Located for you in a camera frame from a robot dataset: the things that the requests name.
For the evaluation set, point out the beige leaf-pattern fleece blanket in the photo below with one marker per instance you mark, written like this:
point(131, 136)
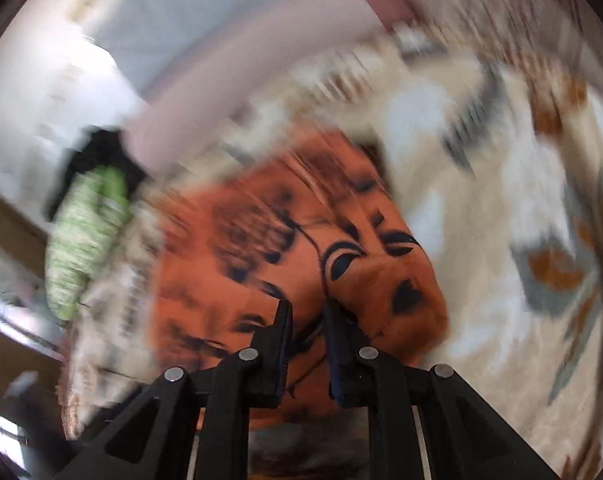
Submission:
point(492, 151)

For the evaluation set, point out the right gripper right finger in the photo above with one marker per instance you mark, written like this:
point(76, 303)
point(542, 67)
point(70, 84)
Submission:
point(422, 423)

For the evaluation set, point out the brown wooden furniture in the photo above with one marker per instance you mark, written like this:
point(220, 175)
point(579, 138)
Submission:
point(30, 339)

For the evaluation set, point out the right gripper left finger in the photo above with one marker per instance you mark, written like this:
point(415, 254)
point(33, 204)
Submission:
point(193, 425)

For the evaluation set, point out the grey pillow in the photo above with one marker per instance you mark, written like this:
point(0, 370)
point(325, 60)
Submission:
point(150, 39)

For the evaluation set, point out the orange black floral garment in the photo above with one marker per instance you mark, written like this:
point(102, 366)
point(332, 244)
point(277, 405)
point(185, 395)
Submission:
point(312, 224)

